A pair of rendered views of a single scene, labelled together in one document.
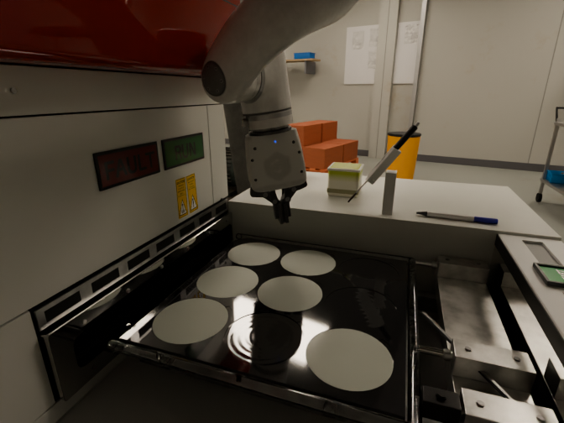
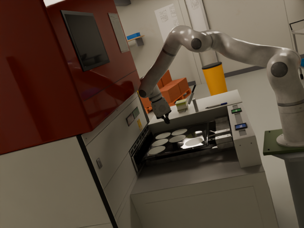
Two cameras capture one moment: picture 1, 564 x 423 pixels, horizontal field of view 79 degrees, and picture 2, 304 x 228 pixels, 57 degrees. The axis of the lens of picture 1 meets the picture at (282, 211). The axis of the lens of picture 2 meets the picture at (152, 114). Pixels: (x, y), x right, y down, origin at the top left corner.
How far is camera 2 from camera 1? 112 cm
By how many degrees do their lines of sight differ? 6
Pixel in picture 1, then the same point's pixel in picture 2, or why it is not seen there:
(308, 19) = (160, 75)
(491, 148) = not seen: hidden behind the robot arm
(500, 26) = not seen: outside the picture
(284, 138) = (161, 100)
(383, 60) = (184, 23)
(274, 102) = (156, 92)
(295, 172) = (167, 108)
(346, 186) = (182, 107)
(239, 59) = (148, 87)
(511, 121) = (274, 34)
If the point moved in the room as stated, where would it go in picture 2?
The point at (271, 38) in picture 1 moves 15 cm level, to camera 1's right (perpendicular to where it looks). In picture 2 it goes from (154, 82) to (179, 73)
